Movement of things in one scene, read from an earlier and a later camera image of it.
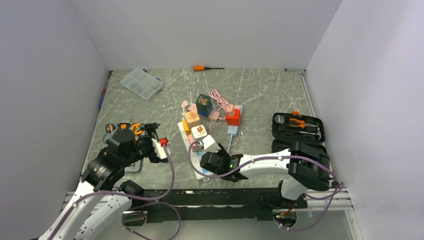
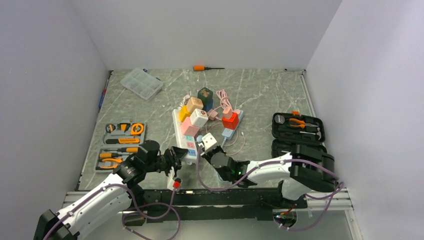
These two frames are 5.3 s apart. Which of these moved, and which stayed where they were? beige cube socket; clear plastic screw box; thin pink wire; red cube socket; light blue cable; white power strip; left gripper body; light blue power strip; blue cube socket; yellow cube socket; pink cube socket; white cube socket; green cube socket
Moved: pink cube socket; yellow cube socket; green cube socket; blue cube socket; red cube socket; light blue cable; light blue power strip; beige cube socket; left gripper body; white power strip; white cube socket; thin pink wire
Stayed: clear plastic screw box
